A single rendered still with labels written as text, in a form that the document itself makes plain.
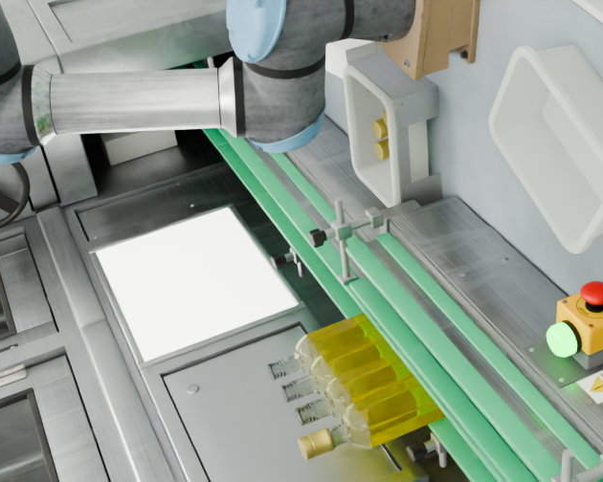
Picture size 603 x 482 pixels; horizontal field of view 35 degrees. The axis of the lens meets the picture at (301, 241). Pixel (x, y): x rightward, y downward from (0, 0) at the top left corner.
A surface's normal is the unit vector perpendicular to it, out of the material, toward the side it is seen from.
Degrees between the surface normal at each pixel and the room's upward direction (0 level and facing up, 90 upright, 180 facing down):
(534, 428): 90
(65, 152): 90
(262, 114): 71
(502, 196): 0
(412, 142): 90
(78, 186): 90
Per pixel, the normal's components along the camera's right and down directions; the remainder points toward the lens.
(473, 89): -0.91, 0.32
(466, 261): -0.12, -0.80
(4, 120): 0.08, 0.51
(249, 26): -0.89, 0.18
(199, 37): 0.40, 0.51
